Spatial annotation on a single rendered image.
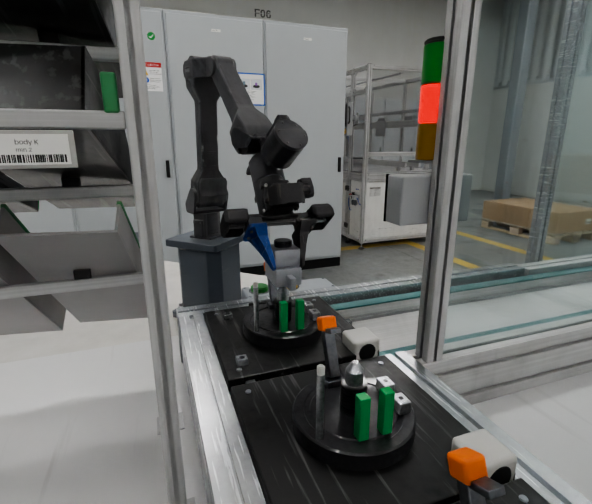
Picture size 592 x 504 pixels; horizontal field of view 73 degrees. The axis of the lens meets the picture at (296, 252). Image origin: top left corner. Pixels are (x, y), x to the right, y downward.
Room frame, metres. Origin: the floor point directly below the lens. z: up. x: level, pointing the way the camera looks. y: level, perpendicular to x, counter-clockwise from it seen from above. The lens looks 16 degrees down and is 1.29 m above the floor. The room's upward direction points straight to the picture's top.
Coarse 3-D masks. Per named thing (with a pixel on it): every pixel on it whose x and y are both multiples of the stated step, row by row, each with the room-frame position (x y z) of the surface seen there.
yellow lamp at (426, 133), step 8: (424, 128) 0.57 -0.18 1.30; (432, 128) 0.56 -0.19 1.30; (424, 136) 0.57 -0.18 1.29; (432, 136) 0.56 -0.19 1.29; (416, 144) 0.59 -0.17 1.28; (424, 144) 0.57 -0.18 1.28; (432, 144) 0.56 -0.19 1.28; (416, 152) 0.58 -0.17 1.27; (424, 152) 0.57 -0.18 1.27; (432, 152) 0.56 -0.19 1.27
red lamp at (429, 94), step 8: (424, 88) 0.58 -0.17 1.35; (432, 88) 0.57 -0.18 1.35; (424, 96) 0.58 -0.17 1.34; (432, 96) 0.57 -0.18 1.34; (424, 104) 0.57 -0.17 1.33; (432, 104) 0.57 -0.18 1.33; (424, 112) 0.57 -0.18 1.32; (432, 112) 0.56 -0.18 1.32; (424, 120) 0.57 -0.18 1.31; (432, 120) 0.56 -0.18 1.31
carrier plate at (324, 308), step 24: (216, 312) 0.70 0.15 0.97; (240, 312) 0.70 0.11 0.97; (336, 312) 0.70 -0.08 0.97; (216, 336) 0.60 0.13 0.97; (240, 336) 0.60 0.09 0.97; (336, 336) 0.60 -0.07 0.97; (264, 360) 0.53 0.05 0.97; (288, 360) 0.53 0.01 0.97; (312, 360) 0.53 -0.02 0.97; (240, 384) 0.48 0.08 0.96
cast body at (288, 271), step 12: (276, 240) 0.63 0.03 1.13; (288, 240) 0.63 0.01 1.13; (276, 252) 0.60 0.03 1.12; (288, 252) 0.61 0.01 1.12; (276, 264) 0.60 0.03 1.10; (288, 264) 0.61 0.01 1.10; (276, 276) 0.59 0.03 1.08; (288, 276) 0.59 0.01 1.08; (300, 276) 0.61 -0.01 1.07; (288, 288) 0.59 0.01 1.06
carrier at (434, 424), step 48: (288, 384) 0.47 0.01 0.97; (336, 384) 0.43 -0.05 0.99; (384, 384) 0.42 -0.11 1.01; (288, 432) 0.38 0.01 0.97; (336, 432) 0.35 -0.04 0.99; (384, 432) 0.35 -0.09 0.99; (432, 432) 0.38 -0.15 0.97; (480, 432) 0.35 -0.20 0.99; (288, 480) 0.31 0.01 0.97; (336, 480) 0.31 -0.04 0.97; (384, 480) 0.31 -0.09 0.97; (432, 480) 0.31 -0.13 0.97
